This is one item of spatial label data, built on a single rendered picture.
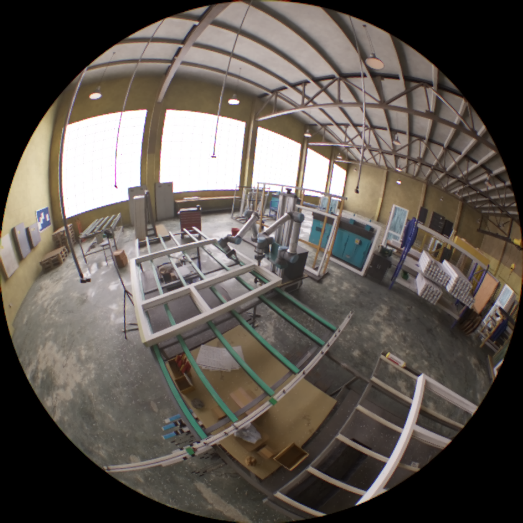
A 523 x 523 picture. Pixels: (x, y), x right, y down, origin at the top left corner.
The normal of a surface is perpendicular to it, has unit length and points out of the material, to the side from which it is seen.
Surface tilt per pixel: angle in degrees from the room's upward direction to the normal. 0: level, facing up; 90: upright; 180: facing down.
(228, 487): 0
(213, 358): 0
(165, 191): 90
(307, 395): 0
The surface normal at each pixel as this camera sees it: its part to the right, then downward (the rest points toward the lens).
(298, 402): 0.10, -0.87
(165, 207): 0.66, 0.41
